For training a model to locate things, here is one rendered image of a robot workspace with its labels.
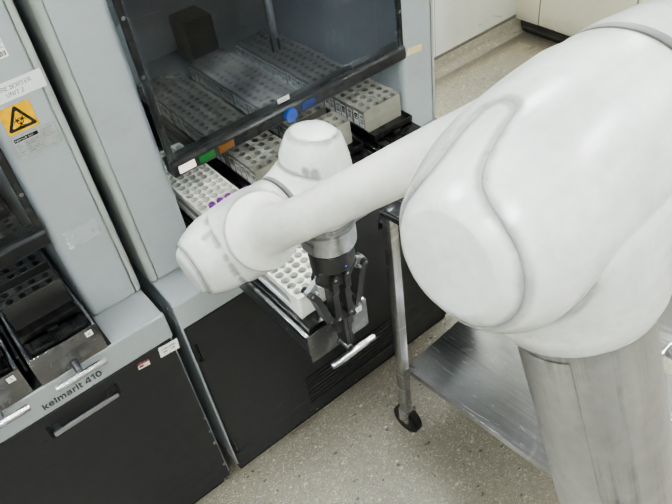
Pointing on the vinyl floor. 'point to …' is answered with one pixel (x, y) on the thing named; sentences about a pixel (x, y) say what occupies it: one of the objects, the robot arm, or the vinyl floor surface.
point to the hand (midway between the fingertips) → (343, 326)
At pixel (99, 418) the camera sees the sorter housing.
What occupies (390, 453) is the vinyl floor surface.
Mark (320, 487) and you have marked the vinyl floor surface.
